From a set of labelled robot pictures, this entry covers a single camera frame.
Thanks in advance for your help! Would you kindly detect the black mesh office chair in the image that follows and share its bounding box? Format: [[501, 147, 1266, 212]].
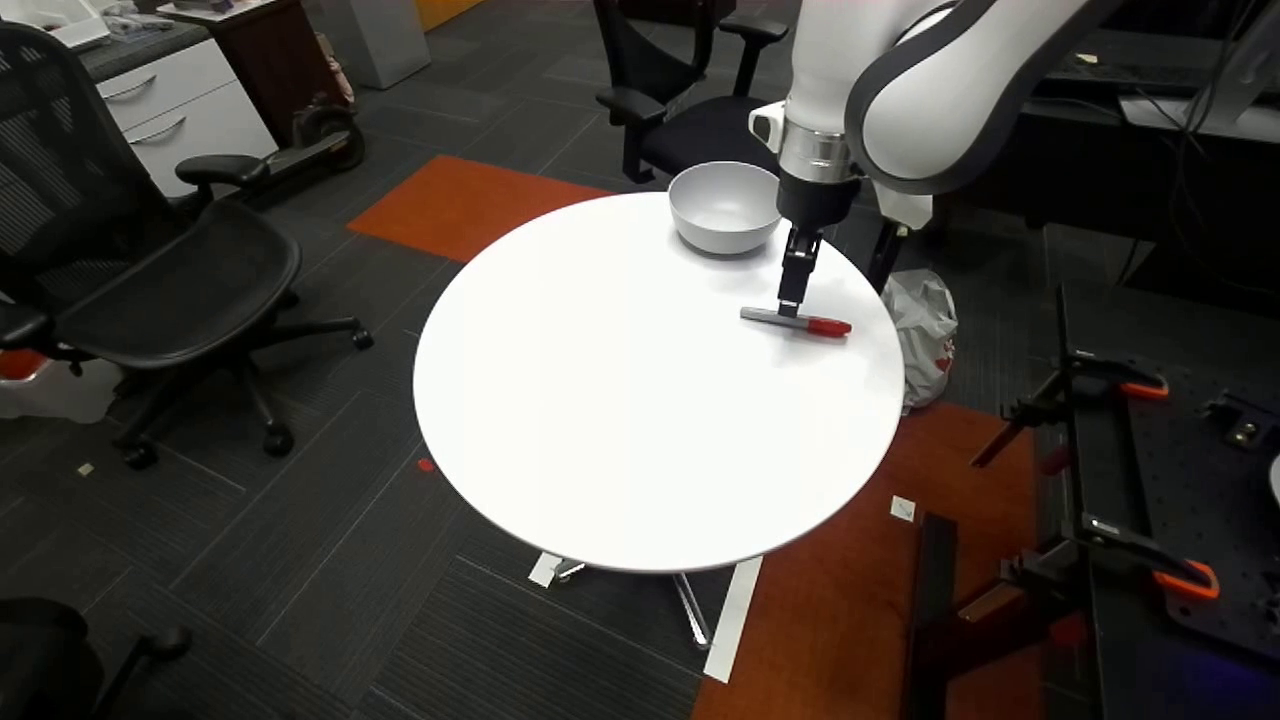
[[0, 15, 382, 474]]

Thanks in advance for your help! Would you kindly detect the small black device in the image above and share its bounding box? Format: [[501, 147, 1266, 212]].
[[1196, 386, 1280, 460]]

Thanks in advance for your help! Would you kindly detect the black workbench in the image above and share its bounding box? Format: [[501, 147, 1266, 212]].
[[906, 283, 1280, 720]]

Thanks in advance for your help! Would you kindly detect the white table base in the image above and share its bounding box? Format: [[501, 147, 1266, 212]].
[[524, 549, 774, 693]]

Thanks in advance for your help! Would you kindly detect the grey cabinet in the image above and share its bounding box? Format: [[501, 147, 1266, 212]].
[[306, 0, 435, 94]]

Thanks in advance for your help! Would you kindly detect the white round bowl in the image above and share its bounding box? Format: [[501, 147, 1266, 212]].
[[664, 155, 783, 261]]

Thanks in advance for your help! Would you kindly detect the red capped grey marker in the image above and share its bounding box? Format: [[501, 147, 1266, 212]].
[[735, 303, 858, 344]]

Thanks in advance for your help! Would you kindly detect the brown wooden cabinet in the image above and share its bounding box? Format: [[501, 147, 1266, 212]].
[[155, 0, 360, 154]]

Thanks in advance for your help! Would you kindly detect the white plastic floor item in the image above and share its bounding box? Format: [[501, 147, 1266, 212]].
[[0, 344, 124, 428]]

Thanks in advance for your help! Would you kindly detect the white paper stack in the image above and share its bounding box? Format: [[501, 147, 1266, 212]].
[[0, 0, 111, 51]]

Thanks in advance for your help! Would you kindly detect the black kick scooter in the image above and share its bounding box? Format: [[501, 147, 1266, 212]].
[[243, 94, 371, 206]]

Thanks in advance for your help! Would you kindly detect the black office desk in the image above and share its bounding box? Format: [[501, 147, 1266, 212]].
[[976, 15, 1280, 312]]

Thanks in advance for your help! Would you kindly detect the white drawer cabinet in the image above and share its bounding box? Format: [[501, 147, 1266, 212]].
[[77, 15, 283, 206]]

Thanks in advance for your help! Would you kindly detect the black orange bar clamp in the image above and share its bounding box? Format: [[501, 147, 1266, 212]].
[[974, 344, 1176, 474], [998, 507, 1225, 612]]

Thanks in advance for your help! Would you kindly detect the white plastic bag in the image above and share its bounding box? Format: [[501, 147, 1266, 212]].
[[880, 263, 963, 416]]

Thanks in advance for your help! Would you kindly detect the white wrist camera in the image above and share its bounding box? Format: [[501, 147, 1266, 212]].
[[744, 100, 797, 155]]

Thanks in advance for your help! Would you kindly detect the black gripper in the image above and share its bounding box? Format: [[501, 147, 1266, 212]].
[[774, 174, 864, 321]]

